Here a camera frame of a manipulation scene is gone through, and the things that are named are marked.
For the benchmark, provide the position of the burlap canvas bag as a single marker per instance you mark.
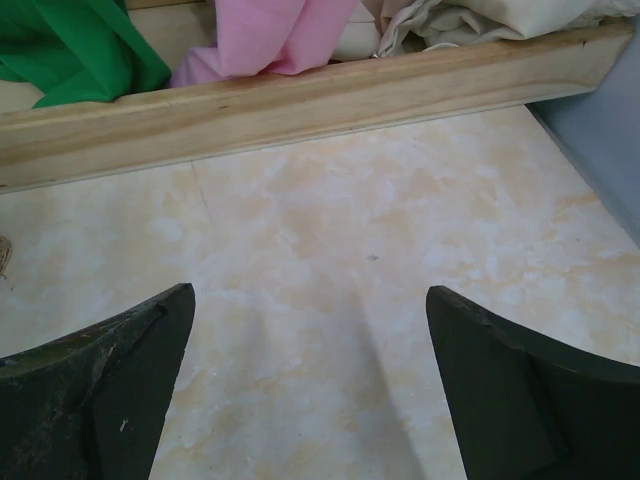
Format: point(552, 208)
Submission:
point(6, 250)

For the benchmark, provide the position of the pink shirt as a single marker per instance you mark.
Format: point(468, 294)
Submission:
point(253, 37)

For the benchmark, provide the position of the wooden clothes rack frame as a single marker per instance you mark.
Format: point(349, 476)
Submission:
point(48, 146)

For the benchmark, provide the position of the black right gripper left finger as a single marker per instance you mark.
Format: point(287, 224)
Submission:
point(92, 404)

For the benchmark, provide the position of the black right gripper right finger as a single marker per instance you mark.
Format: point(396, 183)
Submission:
point(526, 406)

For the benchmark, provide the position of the cream cloth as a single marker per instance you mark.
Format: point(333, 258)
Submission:
point(390, 28)

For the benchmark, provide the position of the green tank top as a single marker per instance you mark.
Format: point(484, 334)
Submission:
point(75, 51)

